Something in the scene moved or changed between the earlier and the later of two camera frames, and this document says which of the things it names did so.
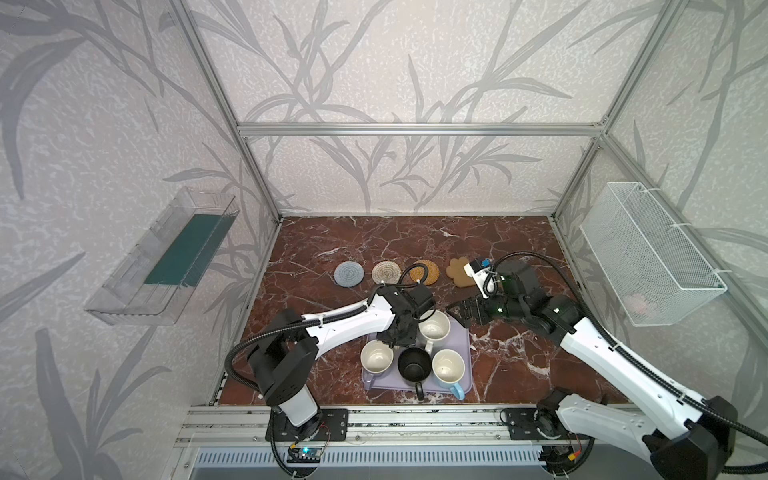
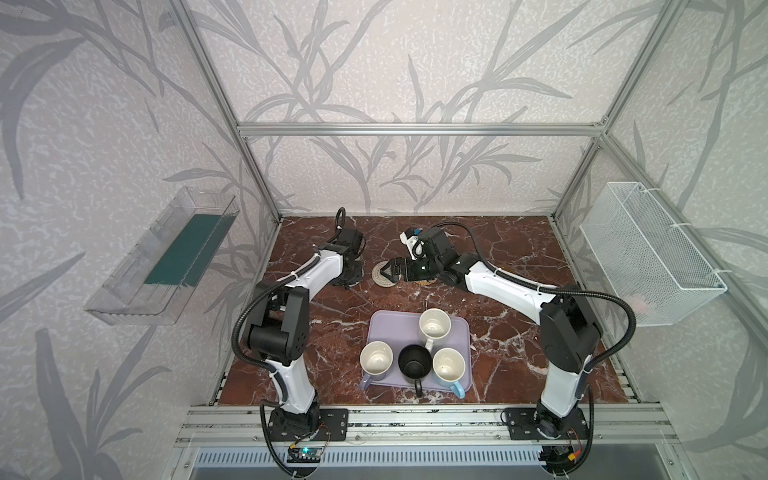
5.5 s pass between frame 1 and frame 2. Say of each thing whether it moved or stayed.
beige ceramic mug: moved
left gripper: moved
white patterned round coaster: stayed
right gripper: moved
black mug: stayed
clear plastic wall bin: stayed
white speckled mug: stayed
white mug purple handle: stayed
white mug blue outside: stayed
